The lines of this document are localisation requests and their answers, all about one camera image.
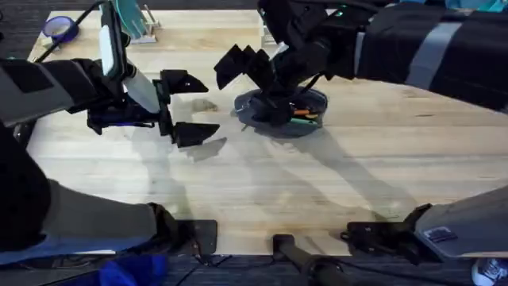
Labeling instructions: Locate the black upright left wrist plate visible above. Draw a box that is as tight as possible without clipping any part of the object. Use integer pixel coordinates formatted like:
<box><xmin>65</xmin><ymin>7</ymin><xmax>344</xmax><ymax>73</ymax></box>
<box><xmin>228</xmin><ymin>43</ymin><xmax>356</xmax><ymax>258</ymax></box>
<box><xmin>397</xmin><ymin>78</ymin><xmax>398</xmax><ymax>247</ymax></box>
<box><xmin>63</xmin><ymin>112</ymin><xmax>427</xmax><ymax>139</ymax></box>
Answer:
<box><xmin>98</xmin><ymin>1</ymin><xmax>130</xmax><ymax>79</ymax></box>

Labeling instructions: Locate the teal disc on clear stand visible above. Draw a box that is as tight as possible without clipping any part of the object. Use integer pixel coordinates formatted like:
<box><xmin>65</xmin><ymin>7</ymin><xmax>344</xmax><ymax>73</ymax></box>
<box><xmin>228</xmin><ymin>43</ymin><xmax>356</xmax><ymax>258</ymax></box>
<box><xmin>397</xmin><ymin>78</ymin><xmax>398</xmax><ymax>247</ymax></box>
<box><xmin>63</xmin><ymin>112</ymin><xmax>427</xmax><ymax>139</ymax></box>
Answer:
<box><xmin>113</xmin><ymin>0</ymin><xmax>163</xmax><ymax>45</ymax></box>

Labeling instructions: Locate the purple tape roll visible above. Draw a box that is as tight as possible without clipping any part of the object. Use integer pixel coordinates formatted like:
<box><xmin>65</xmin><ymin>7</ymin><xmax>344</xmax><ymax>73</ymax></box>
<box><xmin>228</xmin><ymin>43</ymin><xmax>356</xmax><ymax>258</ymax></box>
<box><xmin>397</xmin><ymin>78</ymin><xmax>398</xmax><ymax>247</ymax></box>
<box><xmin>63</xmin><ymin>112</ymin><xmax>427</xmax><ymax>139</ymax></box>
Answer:
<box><xmin>41</xmin><ymin>15</ymin><xmax>79</xmax><ymax>44</ymax></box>

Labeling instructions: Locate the blue fabric item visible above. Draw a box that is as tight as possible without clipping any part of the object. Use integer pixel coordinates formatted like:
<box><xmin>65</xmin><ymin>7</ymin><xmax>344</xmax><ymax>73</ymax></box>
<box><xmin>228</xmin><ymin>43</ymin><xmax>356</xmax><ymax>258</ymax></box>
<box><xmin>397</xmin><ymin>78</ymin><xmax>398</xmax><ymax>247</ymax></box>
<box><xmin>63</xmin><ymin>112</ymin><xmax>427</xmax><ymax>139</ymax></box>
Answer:
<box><xmin>98</xmin><ymin>253</ymin><xmax>168</xmax><ymax>286</ymax></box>

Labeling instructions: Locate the white shoe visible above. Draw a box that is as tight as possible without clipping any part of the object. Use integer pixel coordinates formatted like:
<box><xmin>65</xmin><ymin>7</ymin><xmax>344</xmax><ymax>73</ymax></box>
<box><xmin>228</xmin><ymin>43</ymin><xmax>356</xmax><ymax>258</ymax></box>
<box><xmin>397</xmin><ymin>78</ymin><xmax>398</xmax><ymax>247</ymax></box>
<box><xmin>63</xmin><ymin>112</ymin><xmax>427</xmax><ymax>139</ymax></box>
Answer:
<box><xmin>471</xmin><ymin>257</ymin><xmax>508</xmax><ymax>286</ymax></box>

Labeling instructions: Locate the black cable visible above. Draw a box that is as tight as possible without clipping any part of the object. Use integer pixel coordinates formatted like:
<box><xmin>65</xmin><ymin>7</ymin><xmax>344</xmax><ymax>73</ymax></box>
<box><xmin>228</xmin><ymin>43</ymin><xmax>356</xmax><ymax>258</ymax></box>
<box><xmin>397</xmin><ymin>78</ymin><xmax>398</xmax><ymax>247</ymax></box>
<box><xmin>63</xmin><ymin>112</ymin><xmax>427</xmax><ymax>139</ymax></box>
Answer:
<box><xmin>34</xmin><ymin>0</ymin><xmax>107</xmax><ymax>64</ymax></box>

